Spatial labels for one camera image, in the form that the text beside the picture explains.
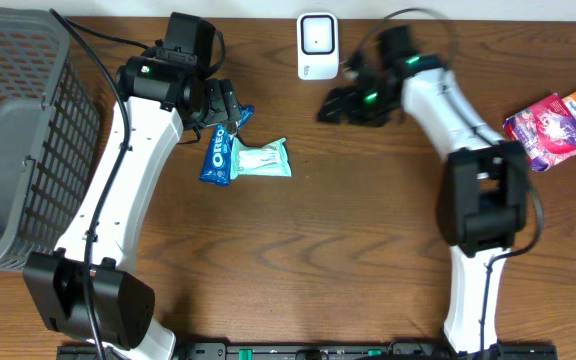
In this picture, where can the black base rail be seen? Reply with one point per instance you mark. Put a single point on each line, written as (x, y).
(401, 349)

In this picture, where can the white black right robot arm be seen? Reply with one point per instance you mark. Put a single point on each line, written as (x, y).
(481, 204)

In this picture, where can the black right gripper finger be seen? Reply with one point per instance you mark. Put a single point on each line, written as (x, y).
(333, 115)
(339, 95)

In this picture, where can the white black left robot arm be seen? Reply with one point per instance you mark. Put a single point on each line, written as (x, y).
(86, 288)

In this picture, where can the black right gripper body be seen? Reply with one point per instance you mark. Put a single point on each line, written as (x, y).
(350, 100)

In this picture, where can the blue Oreo cookie pack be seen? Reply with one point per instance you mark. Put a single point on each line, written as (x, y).
(217, 162)

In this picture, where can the white barcode scanner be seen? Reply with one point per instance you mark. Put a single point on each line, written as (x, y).
(318, 50)

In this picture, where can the grey plastic mesh basket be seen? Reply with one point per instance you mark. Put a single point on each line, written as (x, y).
(49, 133)

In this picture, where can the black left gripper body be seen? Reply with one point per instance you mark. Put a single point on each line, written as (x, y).
(229, 103)

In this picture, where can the teal wet wipes pack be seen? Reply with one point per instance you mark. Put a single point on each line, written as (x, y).
(270, 160)

